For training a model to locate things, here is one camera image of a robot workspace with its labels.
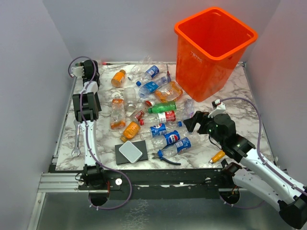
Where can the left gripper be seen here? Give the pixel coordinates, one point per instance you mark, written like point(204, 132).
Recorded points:
point(96, 68)

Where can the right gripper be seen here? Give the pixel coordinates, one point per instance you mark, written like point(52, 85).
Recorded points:
point(202, 118)

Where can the large crushed orange bottle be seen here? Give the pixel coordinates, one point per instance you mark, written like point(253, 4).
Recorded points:
point(169, 92)

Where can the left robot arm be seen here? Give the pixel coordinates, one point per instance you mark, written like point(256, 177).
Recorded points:
point(86, 109)

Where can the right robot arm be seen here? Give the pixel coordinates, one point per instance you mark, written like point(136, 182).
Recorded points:
point(252, 171)

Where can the orange plastic bin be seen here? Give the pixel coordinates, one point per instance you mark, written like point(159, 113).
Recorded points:
point(209, 46)

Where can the clear crushed bottle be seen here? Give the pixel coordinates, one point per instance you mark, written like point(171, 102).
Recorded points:
point(188, 109)

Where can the blue label bottle lower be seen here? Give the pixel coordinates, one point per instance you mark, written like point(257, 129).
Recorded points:
point(175, 149)

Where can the green sprite bottle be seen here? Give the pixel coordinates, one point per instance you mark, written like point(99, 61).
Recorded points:
point(163, 107)

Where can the blue pepsi bottle upper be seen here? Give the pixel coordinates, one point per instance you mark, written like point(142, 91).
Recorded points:
point(153, 131)

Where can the blue pepsi bottle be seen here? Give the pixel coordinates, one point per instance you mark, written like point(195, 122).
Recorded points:
point(153, 131)
point(166, 139)

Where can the small orange juice bottle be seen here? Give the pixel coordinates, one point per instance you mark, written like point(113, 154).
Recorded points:
point(118, 78)

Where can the red label bottle centre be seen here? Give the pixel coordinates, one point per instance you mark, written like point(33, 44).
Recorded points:
point(155, 119)

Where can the blue pepsi bottle middle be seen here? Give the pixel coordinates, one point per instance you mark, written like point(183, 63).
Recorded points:
point(166, 139)

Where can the black foam pad upper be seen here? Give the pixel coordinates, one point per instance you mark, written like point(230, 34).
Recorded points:
point(97, 102)

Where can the clear plastic cup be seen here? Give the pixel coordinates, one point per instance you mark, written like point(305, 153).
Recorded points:
point(130, 100)

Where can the blue bottle cap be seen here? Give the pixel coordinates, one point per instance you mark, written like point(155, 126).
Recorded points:
point(138, 83)

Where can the small red label bottle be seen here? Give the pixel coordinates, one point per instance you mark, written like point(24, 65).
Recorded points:
point(136, 116)

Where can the blue label water bottle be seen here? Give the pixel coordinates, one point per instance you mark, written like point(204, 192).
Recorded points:
point(151, 86)

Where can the red screwdriver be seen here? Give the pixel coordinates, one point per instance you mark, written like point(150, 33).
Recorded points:
point(168, 74)

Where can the orange bottle lower left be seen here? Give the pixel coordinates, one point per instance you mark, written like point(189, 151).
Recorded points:
point(130, 131)

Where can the tall orange label bottle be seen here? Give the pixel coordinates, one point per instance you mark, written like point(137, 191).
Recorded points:
point(118, 119)

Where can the blue label bottle top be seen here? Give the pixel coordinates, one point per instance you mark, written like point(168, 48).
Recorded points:
point(150, 73)

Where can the white rounded box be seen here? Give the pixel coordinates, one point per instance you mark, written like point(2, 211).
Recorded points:
point(130, 152)

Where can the silver wrench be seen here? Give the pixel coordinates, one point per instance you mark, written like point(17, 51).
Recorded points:
point(76, 150)

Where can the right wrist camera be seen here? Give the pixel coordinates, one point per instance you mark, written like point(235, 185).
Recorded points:
point(218, 108)

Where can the yellow handle utility knife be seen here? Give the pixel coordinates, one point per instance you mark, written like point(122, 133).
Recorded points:
point(216, 157)

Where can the blue handle pliers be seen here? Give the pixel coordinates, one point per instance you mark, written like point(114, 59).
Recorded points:
point(162, 158)

